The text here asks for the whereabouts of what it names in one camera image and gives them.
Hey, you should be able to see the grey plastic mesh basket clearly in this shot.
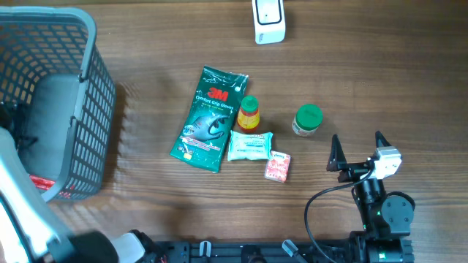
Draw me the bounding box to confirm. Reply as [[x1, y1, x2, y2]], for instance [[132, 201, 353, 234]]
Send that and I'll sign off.
[[1, 7, 116, 201]]

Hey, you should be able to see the red white tissue packet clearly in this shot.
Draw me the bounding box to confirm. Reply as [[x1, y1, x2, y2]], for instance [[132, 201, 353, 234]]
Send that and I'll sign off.
[[264, 150, 291, 183]]

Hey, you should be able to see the green 3M gloves packet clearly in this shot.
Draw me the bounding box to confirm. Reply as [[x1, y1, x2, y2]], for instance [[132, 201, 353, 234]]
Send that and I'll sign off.
[[170, 66, 249, 172]]

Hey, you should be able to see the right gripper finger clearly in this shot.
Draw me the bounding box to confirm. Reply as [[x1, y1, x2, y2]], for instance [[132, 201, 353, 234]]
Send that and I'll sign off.
[[375, 131, 391, 148], [326, 134, 347, 172]]

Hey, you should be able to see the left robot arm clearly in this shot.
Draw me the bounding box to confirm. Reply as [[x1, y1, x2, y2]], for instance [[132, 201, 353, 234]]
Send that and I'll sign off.
[[1, 104, 156, 263]]

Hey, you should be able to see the white barcode scanner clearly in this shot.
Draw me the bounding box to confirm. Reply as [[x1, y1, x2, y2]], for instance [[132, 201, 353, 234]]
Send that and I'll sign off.
[[252, 0, 286, 45]]

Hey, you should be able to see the green lid jar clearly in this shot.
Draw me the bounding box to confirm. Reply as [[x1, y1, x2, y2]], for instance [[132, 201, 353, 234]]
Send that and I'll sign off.
[[292, 104, 323, 137]]

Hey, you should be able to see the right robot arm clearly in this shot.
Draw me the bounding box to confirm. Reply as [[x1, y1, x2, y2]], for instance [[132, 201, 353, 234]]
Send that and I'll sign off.
[[326, 131, 415, 263]]

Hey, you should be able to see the sriracha bottle green cap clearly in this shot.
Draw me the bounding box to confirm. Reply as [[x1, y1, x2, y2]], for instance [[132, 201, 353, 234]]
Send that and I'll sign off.
[[237, 96, 260, 133]]

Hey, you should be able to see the red sachet pack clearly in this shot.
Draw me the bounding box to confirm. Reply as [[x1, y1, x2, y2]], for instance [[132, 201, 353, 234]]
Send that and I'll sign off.
[[29, 175, 55, 191]]

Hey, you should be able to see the black right camera cable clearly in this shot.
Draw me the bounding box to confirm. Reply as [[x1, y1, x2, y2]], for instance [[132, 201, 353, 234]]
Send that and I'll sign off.
[[303, 167, 376, 263]]

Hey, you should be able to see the mint green wipes packet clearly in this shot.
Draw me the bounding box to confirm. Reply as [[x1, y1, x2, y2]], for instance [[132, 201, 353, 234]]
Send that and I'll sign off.
[[227, 131, 273, 161]]

